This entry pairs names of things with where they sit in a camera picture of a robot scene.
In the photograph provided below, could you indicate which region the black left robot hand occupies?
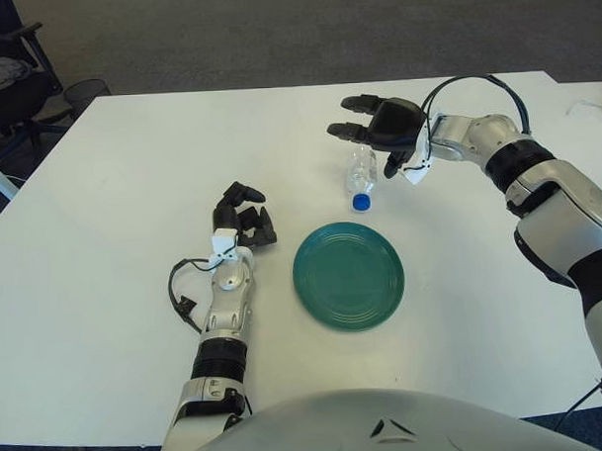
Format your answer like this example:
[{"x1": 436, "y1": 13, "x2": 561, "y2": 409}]
[{"x1": 210, "y1": 179, "x2": 279, "y2": 249}]

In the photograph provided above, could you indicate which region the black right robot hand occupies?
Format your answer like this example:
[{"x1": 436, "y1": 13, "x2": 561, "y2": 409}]
[{"x1": 325, "y1": 92, "x2": 429, "y2": 182}]

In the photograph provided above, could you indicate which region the clear bottle with blue cap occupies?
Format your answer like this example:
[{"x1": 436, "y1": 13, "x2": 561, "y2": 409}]
[{"x1": 345, "y1": 143, "x2": 381, "y2": 214}]

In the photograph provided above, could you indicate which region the green round plate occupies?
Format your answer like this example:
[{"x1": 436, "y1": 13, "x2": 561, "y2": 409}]
[{"x1": 290, "y1": 219, "x2": 407, "y2": 334}]

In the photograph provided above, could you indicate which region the grey robot torso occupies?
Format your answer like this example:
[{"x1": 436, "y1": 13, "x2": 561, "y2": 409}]
[{"x1": 101, "y1": 381, "x2": 602, "y2": 451}]

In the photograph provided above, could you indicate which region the black office chair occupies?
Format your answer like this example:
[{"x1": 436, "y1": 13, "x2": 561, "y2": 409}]
[{"x1": 0, "y1": 0, "x2": 76, "y2": 148}]

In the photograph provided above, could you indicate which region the grey cloth bundle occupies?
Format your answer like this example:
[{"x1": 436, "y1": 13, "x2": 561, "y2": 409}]
[{"x1": 0, "y1": 55, "x2": 33, "y2": 89}]

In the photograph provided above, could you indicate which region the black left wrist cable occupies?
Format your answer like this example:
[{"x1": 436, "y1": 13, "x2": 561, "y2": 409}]
[{"x1": 167, "y1": 257, "x2": 221, "y2": 335}]

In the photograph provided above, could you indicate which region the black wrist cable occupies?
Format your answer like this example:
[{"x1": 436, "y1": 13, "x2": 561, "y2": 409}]
[
  {"x1": 420, "y1": 72, "x2": 534, "y2": 141},
  {"x1": 167, "y1": 257, "x2": 221, "y2": 335}
]

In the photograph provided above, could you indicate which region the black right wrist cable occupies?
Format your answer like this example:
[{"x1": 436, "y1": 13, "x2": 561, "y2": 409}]
[{"x1": 420, "y1": 72, "x2": 534, "y2": 141}]

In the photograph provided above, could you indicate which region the white cable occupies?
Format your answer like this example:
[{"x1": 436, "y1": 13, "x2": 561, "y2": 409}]
[{"x1": 565, "y1": 98, "x2": 602, "y2": 124}]

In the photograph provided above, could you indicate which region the thin black elbow cable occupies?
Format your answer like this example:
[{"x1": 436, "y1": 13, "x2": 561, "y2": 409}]
[{"x1": 558, "y1": 372, "x2": 602, "y2": 425}]

